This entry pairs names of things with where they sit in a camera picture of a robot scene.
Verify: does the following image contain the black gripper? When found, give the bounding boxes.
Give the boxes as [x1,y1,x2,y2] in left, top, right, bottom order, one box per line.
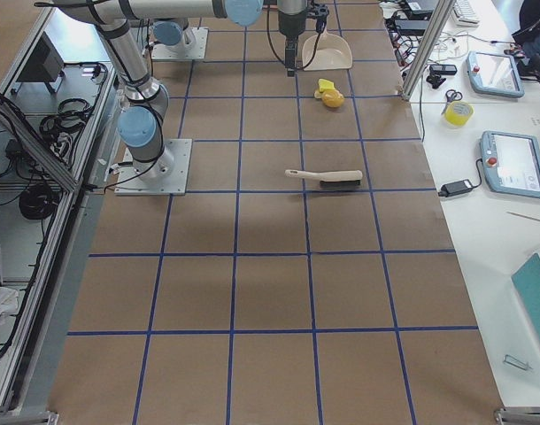
[284,38,297,71]

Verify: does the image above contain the beige plastic dustpan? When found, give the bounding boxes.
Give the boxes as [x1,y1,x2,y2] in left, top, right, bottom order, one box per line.
[301,29,353,71]

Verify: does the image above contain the orange potato-like toy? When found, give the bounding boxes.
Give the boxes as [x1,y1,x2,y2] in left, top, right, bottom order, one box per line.
[320,89,344,109]

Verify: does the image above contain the beige hand brush black bristles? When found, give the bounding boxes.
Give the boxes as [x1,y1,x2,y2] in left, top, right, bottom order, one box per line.
[284,169,363,189]

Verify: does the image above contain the yellow sponge piece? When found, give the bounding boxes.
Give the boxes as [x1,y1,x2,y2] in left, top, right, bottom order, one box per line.
[318,78,336,93]

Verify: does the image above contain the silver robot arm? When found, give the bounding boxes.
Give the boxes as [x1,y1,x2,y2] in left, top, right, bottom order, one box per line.
[35,1,263,180]
[152,1,310,77]

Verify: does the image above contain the black webcam on table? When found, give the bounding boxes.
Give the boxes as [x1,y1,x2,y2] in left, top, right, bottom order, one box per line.
[426,64,457,89]

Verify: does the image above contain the scissors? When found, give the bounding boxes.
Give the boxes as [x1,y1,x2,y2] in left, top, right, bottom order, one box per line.
[441,89,463,114]

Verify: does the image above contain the yellow tape roll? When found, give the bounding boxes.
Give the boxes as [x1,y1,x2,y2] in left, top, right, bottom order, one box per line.
[444,101,474,127]

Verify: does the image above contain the far teach pendant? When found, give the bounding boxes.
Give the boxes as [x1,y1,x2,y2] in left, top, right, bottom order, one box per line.
[466,51,525,98]

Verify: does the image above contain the teach pendant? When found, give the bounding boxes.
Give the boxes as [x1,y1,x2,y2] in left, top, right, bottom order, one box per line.
[466,51,525,98]
[480,131,540,199]

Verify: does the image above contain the black power adapter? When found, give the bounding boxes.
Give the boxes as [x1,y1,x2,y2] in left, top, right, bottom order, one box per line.
[438,179,474,197]

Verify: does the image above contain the near teach pendant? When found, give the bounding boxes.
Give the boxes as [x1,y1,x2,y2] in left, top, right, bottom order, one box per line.
[480,131,540,199]

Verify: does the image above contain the teal notebook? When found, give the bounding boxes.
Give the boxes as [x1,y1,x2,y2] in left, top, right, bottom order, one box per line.
[512,252,540,342]

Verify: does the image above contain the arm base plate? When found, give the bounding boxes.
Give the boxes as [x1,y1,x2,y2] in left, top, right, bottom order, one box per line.
[152,21,208,62]
[114,139,193,196]

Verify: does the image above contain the aluminium frame post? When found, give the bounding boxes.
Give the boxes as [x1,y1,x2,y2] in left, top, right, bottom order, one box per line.
[401,0,454,101]

